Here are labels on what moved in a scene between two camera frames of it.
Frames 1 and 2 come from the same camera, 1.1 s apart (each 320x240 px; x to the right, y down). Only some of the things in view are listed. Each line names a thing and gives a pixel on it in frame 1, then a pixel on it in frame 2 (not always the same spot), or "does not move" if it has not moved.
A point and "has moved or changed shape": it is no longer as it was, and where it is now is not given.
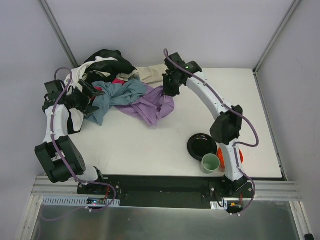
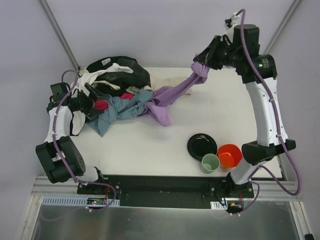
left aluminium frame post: (53, 22) does not move
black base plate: (196, 191) does not move
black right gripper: (170, 83) to (213, 53)
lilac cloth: (154, 105) has moved or changed shape
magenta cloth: (115, 81) to (104, 105)
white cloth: (71, 82) to (87, 78)
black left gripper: (85, 97) does not move
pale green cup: (210, 163) does not move
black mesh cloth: (116, 67) to (139, 77)
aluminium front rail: (52, 186) does not move
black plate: (199, 145) does not move
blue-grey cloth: (115, 94) to (116, 109)
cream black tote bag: (111, 63) to (116, 78)
